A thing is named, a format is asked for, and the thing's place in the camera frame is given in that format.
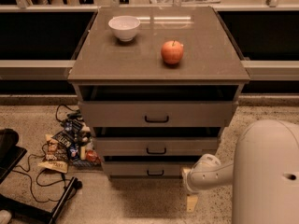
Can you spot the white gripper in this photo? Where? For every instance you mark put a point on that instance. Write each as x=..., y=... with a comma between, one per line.
x=191, y=178

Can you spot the grey bottom drawer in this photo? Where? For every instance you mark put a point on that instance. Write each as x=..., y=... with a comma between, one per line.
x=152, y=166

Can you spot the grey drawer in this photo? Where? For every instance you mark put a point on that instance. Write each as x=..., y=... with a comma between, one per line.
x=173, y=141
x=159, y=106
x=152, y=166

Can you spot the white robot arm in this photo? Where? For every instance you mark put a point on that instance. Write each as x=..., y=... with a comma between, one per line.
x=264, y=174

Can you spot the grey middle drawer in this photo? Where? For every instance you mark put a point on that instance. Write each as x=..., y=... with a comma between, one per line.
x=173, y=141

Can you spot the grey drawer cabinet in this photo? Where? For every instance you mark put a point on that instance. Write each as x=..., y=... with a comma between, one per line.
x=209, y=56

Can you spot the grey top drawer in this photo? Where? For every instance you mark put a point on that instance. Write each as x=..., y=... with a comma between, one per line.
x=159, y=106

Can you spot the red snack packet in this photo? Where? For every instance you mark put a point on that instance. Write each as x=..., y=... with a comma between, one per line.
x=92, y=156

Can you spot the dark blue snack bag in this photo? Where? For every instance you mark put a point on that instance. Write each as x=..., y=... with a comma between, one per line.
x=68, y=136

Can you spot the yellow chip bag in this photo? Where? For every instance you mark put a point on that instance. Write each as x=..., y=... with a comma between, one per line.
x=56, y=156

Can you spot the red apple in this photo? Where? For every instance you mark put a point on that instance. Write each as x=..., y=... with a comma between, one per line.
x=172, y=52

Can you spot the white ceramic bowl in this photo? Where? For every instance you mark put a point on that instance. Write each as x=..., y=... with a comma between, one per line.
x=124, y=28

